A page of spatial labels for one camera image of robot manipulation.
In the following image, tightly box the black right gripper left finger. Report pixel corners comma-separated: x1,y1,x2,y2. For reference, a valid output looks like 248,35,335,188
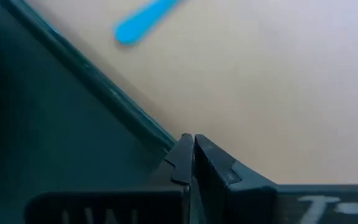
25,133,195,224

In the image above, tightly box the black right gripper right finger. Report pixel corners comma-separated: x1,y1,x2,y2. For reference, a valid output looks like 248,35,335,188
193,133,358,224

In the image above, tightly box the blue-handled metal spoon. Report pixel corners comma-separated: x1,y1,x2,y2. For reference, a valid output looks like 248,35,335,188
113,0,185,47

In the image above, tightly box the dark green serving tray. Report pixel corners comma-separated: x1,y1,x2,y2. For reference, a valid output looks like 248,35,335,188
0,0,177,224

